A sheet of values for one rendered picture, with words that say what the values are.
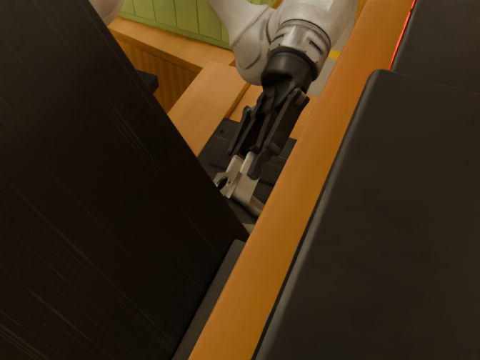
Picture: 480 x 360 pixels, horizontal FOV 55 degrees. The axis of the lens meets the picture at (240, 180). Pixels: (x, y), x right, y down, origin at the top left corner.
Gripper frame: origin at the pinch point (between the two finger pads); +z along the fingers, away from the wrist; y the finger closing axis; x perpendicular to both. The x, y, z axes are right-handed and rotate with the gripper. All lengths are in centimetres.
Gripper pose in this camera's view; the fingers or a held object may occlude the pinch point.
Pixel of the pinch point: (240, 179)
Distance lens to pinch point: 65.1
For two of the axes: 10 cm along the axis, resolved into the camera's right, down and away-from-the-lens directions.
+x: 7.2, 5.2, 4.6
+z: -3.9, 8.5, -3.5
